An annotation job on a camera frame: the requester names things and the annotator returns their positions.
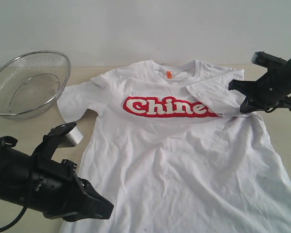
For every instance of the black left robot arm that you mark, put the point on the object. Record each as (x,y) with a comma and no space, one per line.
(16,169)

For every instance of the metal mesh strainer bowl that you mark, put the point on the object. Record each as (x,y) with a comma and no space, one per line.
(31,83)

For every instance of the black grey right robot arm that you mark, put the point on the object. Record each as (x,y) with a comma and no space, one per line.
(271,91)

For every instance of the white t-shirt red logo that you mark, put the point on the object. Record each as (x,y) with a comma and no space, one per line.
(171,150)

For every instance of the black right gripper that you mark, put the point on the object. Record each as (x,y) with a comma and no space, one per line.
(270,92)

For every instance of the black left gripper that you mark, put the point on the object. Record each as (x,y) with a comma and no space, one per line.
(57,192)

